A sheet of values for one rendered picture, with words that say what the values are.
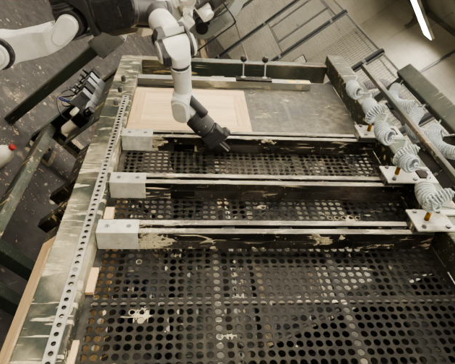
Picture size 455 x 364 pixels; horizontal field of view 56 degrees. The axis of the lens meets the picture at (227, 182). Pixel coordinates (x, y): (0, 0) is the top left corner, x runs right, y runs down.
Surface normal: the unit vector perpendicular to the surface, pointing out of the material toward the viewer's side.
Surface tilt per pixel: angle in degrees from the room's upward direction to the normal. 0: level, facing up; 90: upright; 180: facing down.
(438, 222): 51
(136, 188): 90
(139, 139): 90
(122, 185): 90
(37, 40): 112
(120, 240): 90
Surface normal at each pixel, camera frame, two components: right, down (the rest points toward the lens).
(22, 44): 0.06, 0.60
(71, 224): 0.07, -0.80
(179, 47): 0.27, 0.13
